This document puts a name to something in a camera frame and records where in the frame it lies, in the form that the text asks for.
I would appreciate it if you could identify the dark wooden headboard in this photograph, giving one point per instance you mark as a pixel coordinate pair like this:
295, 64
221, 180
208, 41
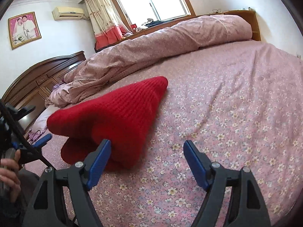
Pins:
35, 80

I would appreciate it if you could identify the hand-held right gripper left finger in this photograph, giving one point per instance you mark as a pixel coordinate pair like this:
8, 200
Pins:
99, 163

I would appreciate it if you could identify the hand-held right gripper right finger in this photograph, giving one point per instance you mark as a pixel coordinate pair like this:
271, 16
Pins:
195, 164

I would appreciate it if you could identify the white air conditioner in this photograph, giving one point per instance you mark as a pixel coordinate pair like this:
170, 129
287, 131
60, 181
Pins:
68, 13

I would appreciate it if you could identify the pink floral duvet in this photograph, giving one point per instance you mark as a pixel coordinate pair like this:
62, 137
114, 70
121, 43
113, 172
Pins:
153, 42

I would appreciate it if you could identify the wooden framed window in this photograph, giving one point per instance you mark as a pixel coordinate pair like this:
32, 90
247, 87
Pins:
151, 0

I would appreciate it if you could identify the small red box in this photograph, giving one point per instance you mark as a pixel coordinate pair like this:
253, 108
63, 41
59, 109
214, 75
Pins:
134, 26

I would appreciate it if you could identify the white cloth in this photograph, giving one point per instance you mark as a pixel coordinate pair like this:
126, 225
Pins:
146, 23

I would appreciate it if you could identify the pink floral bed sheet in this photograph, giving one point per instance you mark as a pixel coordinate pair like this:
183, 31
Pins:
224, 99

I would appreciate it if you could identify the person's left forearm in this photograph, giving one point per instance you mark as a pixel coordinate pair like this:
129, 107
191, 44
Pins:
9, 214

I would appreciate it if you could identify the dark blue cloth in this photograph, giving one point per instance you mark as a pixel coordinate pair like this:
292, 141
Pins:
163, 23

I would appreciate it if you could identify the wooden window ledge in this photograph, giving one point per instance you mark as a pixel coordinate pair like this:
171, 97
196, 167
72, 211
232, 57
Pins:
256, 23

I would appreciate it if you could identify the red knit sweater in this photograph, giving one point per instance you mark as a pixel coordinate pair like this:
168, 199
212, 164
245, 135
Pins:
113, 113

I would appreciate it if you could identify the floral pink curtain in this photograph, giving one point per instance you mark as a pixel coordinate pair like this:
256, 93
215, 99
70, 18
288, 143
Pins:
104, 23

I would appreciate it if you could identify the purple cloth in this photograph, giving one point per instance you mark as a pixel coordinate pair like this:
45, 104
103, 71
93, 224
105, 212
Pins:
58, 86
35, 136

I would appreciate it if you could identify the white pillow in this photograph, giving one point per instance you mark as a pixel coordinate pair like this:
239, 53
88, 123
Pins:
45, 118

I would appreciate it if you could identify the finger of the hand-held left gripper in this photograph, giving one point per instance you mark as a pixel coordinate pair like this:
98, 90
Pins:
23, 113
43, 140

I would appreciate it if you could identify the person's left hand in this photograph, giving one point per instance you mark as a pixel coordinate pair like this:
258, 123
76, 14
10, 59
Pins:
10, 175

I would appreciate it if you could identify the framed wall photo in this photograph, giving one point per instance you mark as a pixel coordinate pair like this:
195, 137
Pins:
23, 29

